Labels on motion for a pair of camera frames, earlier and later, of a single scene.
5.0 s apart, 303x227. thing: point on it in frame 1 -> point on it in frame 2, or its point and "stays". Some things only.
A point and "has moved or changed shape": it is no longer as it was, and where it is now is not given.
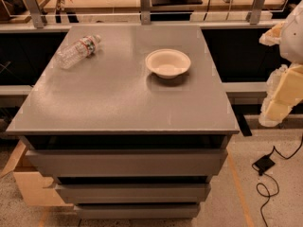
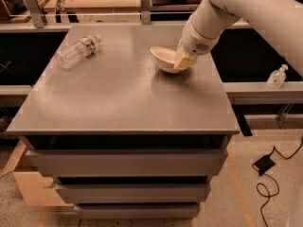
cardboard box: [35, 187] stays
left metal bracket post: [33, 7] stays
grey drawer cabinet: [120, 141] stays
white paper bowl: [168, 63] has moved or changed shape
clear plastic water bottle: [79, 51] stays
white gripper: [293, 42] -> [196, 41]
